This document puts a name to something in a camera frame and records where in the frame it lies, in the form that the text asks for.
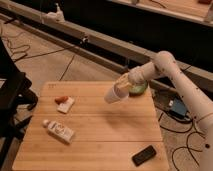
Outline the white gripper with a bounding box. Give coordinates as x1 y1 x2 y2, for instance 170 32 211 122
115 63 157 93

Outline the black floor cable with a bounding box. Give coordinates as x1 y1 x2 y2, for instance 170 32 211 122
157 109 209 171

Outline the black chair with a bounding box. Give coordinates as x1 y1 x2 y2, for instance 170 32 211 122
0 38 38 169

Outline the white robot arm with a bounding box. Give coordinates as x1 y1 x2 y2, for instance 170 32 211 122
115 51 213 171

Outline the blue power box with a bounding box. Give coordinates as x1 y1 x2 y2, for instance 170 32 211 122
169 99 187 118

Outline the white lotion tube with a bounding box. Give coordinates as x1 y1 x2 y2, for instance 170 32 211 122
43 119 74 143

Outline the long wooden beam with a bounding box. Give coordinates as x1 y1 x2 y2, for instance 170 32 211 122
0 0 213 92

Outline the black mobile phone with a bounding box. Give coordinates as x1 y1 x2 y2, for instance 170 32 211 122
132 145 157 166

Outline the green ceramic bowl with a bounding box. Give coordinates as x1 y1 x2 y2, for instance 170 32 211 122
129 82 148 96

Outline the small orange sausage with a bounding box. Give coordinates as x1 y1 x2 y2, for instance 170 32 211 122
55 96 68 104

